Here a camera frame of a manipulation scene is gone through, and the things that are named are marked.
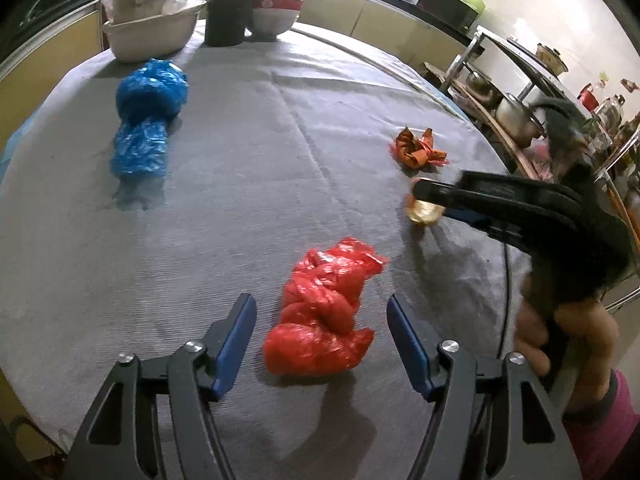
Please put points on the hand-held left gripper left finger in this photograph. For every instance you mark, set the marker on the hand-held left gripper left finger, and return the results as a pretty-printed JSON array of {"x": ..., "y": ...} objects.
[{"x": 235, "y": 345}]

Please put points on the microwave oven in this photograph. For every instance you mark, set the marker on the microwave oven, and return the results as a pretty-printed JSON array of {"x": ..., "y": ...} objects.
[{"x": 445, "y": 5}]

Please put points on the white basin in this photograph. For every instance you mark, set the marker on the white basin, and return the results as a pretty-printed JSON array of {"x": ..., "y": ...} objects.
[{"x": 150, "y": 35}]

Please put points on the cream lidded pot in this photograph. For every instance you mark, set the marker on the cream lidded pot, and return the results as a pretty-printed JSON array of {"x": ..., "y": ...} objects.
[{"x": 552, "y": 57}]

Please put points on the person's right hand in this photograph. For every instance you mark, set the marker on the person's right hand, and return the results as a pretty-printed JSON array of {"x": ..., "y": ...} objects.
[{"x": 592, "y": 345}]

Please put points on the dark pot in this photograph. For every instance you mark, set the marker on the dark pot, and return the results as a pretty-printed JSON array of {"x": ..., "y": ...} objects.
[{"x": 477, "y": 87}]

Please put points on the metal storage rack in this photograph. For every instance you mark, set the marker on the metal storage rack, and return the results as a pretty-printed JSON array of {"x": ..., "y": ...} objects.
[{"x": 500, "y": 47}]

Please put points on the red plastic bag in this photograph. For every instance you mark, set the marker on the red plastic bag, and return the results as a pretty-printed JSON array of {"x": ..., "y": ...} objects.
[{"x": 320, "y": 310}]

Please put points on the yellow base cabinets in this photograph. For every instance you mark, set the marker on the yellow base cabinets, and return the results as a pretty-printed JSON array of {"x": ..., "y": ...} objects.
[{"x": 390, "y": 15}]

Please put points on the stacked white red-banded bowls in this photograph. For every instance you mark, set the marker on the stacked white red-banded bowls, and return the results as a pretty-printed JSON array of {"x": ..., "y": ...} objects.
[{"x": 272, "y": 20}]

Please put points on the orange wrapper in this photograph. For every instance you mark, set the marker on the orange wrapper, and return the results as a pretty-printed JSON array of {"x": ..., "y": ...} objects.
[{"x": 412, "y": 152}]

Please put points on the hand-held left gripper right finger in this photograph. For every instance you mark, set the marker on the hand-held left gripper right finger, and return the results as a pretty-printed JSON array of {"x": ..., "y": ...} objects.
[{"x": 410, "y": 350}]

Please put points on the thin wooden stick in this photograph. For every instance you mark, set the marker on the thin wooden stick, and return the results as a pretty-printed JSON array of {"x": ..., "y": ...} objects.
[{"x": 360, "y": 52}]

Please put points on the gold foil wrapper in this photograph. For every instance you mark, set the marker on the gold foil wrapper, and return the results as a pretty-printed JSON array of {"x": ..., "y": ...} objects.
[{"x": 425, "y": 214}]

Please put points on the blue plastic bag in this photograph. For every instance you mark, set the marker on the blue plastic bag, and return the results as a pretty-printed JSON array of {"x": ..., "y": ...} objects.
[{"x": 145, "y": 110}]

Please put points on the black chopstick holder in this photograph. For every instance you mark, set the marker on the black chopstick holder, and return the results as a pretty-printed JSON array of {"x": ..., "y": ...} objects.
[{"x": 225, "y": 20}]

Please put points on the steel stockpot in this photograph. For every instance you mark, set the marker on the steel stockpot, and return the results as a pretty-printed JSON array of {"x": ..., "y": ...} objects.
[{"x": 515, "y": 117}]

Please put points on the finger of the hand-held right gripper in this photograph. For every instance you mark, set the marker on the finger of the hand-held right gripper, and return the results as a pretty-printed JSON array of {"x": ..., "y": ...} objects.
[
  {"x": 470, "y": 218},
  {"x": 500, "y": 192}
]

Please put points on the grey tablecloth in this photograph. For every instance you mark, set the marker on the grey tablecloth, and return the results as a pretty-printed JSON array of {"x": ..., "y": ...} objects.
[{"x": 250, "y": 185}]

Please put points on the blue table cover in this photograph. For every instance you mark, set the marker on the blue table cover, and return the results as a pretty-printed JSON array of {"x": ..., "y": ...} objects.
[{"x": 14, "y": 142}]

